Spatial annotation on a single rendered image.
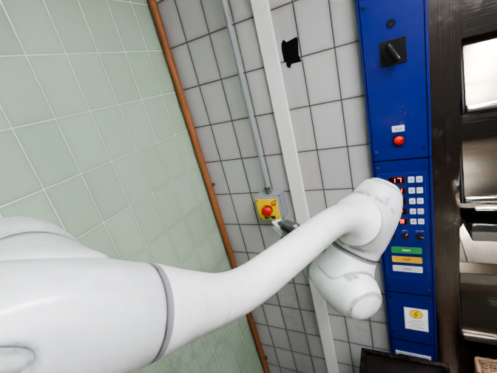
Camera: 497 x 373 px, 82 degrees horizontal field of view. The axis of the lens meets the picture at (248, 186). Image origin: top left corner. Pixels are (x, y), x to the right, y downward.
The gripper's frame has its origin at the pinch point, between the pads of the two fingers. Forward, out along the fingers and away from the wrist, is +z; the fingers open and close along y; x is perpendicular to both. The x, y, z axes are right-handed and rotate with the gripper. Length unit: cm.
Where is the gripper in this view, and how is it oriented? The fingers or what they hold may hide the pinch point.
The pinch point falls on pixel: (280, 226)
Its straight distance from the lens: 95.4
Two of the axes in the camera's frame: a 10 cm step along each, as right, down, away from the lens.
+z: -3.1, -2.5, 9.2
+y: 2.4, 9.1, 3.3
